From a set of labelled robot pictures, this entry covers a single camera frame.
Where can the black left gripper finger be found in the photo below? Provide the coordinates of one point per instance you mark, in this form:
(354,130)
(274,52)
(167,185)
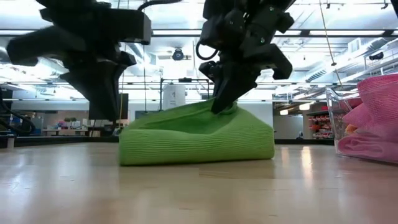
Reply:
(46,43)
(99,93)

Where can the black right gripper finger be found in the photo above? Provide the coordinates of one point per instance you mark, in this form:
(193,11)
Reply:
(273,60)
(233,87)

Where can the green microfiber towel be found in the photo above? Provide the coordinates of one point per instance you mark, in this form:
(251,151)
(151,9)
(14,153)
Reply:
(192,140)

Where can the clear plastic bin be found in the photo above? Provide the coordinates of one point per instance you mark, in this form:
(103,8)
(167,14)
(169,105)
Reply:
(334,118)

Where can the orange microfiber towel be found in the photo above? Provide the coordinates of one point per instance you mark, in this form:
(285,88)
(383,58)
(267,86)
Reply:
(350,129)

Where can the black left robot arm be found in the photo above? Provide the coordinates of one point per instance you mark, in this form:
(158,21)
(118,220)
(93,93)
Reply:
(74,3)

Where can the dark background monitor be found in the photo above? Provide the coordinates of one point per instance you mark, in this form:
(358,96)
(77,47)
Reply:
(124,105)

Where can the background desk with plants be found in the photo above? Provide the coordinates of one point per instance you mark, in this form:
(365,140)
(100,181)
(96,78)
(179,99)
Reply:
(65,130)

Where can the white oblong ceiling lamp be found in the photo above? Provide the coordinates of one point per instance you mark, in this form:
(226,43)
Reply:
(305,106)
(284,112)

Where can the white background cabinet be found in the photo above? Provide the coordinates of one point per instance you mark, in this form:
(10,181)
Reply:
(174,96)

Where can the black overhead beam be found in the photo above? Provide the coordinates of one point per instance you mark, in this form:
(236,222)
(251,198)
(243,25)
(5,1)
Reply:
(342,33)

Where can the black shelf with red bins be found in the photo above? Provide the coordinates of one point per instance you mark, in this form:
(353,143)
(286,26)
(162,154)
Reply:
(320,124)

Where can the small white cup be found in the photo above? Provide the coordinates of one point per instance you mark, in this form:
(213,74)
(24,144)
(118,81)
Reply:
(11,143)

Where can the dark blue round object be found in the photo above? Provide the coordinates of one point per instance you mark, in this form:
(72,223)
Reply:
(377,56)

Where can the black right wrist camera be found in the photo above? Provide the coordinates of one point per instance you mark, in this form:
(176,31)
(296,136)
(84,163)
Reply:
(222,29)

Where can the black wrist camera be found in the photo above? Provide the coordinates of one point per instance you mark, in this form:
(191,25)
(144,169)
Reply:
(222,29)
(130,26)

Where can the black background rack frame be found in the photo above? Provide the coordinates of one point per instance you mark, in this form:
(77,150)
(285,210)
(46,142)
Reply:
(186,80)

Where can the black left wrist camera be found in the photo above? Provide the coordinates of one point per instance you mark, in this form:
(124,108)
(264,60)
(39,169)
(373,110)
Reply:
(130,26)

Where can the dark round ceiling camera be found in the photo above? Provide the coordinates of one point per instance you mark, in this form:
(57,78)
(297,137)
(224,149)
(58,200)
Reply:
(178,54)

